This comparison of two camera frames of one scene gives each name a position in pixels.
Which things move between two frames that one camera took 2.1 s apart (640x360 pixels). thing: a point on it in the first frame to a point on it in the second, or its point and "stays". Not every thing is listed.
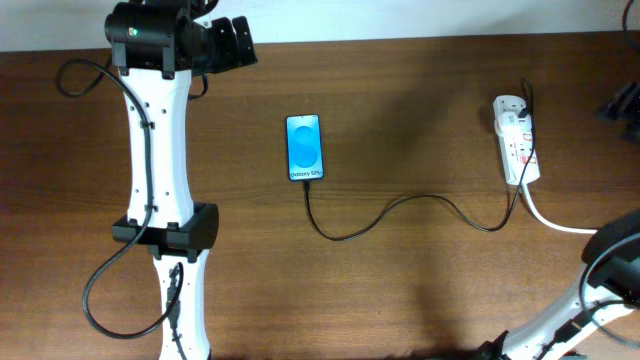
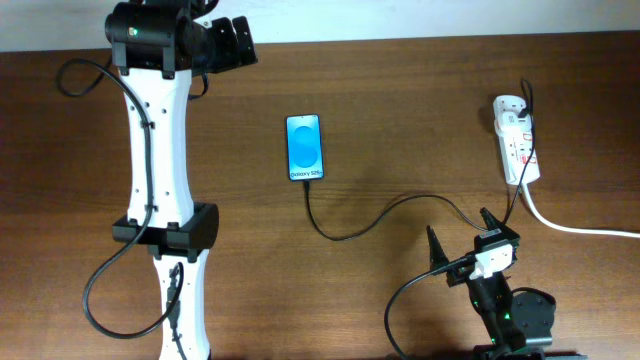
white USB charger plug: [511, 123] stays
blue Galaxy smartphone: [304, 146] stays
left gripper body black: [226, 51] stays
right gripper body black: [626, 106] to [458, 275]
